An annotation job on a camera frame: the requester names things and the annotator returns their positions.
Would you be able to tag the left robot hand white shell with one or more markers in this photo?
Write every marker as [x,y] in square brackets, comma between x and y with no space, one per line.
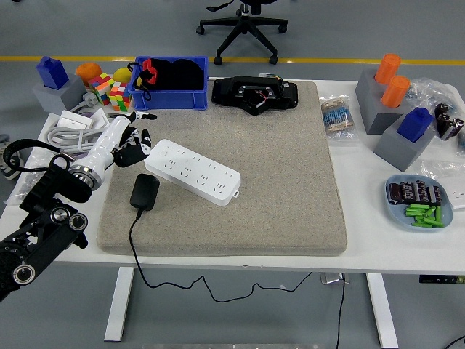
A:
[105,140]

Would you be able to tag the white power strip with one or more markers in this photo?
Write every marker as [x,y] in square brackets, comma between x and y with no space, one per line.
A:
[189,167]

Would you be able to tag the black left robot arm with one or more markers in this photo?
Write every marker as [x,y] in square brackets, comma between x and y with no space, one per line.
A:
[47,232]

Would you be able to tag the white mains plug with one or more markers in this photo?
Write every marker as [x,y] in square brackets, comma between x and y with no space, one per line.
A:
[90,99]

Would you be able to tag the small black usb stick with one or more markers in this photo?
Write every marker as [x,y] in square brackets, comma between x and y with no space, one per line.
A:
[116,115]

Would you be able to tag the colourful puzzle cube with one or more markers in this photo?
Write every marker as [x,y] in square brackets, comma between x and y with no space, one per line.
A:
[120,96]
[101,87]

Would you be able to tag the yellow ball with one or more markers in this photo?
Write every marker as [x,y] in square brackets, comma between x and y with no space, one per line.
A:
[121,74]

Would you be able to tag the orange ball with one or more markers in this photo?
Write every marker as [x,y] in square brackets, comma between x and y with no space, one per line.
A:
[89,71]

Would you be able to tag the blue plastic bin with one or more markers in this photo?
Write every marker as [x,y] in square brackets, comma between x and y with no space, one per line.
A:
[167,102]

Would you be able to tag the blue plastic block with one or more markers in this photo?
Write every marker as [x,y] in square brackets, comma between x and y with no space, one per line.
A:
[52,72]
[414,125]

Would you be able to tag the grey white shoe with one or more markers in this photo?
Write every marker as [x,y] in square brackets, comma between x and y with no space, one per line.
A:
[9,163]

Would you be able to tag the black pouch with red trim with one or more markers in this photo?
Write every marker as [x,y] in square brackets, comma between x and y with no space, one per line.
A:
[181,76]

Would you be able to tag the black mechanical module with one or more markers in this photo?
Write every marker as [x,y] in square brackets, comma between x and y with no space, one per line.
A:
[232,91]

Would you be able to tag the white table leg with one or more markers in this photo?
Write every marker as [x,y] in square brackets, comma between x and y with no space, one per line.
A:
[119,305]
[382,312]

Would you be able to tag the black office chair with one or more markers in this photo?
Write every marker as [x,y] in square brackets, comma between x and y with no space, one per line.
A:
[250,32]

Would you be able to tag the grey-brown mat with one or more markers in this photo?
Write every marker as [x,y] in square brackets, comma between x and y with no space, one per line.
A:
[290,200]

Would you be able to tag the clear bag of resistors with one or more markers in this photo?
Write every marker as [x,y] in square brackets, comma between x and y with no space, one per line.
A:
[338,118]

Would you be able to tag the large grey block holder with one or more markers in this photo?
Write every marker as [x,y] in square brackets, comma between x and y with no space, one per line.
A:
[378,116]

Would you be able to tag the orange cylinder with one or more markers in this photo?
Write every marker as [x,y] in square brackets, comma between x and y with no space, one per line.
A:
[387,68]
[395,91]

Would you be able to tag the light blue plate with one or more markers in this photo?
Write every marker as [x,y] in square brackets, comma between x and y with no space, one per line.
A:
[396,216]

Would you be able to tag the green battery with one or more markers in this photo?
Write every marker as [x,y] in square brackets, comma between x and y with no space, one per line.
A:
[414,214]
[438,214]
[416,211]
[421,225]
[419,206]
[434,222]

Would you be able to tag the crumpled clear plastic bag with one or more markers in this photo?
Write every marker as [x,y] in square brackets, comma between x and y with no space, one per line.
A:
[425,92]

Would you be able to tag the clear bag with white parts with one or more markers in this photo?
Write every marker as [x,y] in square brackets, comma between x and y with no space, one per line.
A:
[450,171]

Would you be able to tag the black desk height controller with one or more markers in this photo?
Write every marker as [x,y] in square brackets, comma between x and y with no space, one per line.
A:
[441,279]

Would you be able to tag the white wall switch box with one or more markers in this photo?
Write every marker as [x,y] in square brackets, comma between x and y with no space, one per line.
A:
[74,120]

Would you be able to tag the metal bracket under table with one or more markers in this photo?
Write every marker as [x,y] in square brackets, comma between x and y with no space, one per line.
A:
[332,278]

